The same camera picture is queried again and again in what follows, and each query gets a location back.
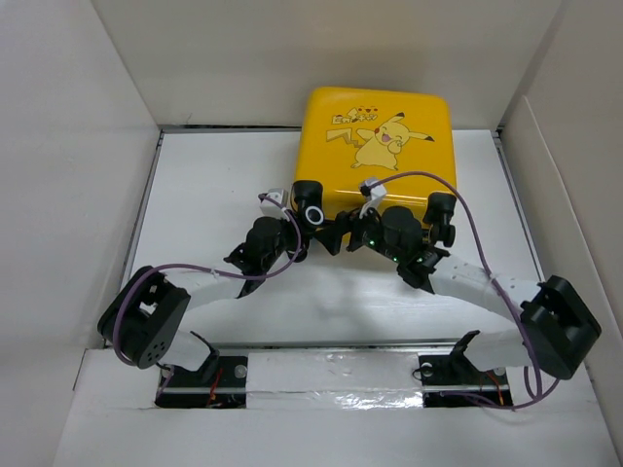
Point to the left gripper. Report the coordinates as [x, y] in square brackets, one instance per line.
[292, 244]

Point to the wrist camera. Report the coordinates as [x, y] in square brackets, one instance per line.
[273, 203]
[374, 193]

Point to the metal base rail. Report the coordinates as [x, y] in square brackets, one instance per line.
[325, 378]

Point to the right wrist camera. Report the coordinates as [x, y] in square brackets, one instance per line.
[374, 193]

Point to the yellow hard-shell suitcase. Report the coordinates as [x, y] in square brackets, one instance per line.
[403, 139]

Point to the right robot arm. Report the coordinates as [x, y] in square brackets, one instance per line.
[553, 331]

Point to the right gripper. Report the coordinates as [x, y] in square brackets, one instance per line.
[348, 223]

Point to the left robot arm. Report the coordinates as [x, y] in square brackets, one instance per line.
[142, 323]

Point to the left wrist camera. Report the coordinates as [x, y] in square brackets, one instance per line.
[273, 203]

